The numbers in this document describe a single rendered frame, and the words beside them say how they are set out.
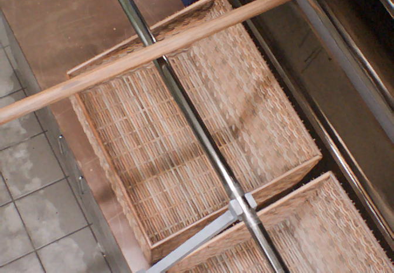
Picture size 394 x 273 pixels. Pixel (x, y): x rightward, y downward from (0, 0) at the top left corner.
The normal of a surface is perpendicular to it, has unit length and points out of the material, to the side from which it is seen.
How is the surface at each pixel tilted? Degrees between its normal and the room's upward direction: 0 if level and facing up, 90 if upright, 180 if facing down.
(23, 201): 0
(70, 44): 0
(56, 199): 0
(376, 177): 70
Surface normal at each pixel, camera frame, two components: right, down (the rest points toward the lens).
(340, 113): -0.80, 0.23
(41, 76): 0.08, -0.42
